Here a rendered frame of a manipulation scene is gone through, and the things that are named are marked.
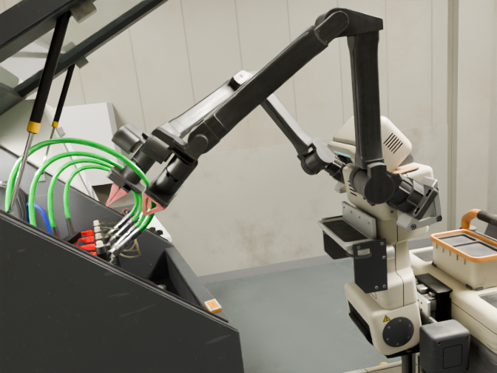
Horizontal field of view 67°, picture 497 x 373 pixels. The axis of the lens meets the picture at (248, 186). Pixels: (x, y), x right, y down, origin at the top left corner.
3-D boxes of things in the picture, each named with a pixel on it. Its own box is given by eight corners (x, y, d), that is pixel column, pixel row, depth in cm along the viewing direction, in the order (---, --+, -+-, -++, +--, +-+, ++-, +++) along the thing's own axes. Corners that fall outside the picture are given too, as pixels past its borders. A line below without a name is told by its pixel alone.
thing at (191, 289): (240, 379, 94) (233, 322, 91) (224, 385, 93) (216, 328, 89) (180, 283, 150) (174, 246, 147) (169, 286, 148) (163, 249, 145)
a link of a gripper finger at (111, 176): (95, 192, 107) (115, 167, 107) (116, 207, 109) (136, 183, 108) (89, 197, 101) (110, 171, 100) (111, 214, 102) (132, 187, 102)
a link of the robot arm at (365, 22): (390, -2, 76) (370, 5, 86) (324, 8, 76) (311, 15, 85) (396, 201, 90) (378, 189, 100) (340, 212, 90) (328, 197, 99)
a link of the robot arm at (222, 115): (355, 27, 77) (338, 31, 87) (339, 2, 75) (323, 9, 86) (199, 161, 82) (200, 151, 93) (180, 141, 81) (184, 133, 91)
